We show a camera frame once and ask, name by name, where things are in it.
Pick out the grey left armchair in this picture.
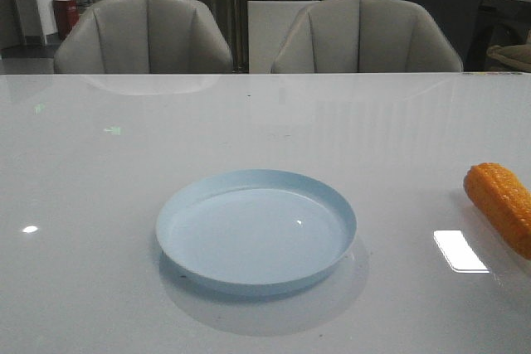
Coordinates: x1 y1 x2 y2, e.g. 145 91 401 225
53 0 233 75

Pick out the red trash bin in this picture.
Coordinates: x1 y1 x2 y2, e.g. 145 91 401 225
52 0 80 40

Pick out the beige cushion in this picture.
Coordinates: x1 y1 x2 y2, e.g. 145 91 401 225
486 44 530 72

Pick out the light blue round plate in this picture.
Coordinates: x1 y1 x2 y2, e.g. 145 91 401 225
155 169 357 297

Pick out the grey armchair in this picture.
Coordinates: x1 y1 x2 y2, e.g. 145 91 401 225
53 0 233 75
271 0 463 74

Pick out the dark side table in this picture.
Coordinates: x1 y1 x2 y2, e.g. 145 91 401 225
464 0 530 71

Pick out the grey right armchair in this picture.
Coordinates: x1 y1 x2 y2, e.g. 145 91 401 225
271 0 463 74

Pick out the orange corn cob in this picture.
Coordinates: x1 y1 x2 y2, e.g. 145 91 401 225
463 162 530 260

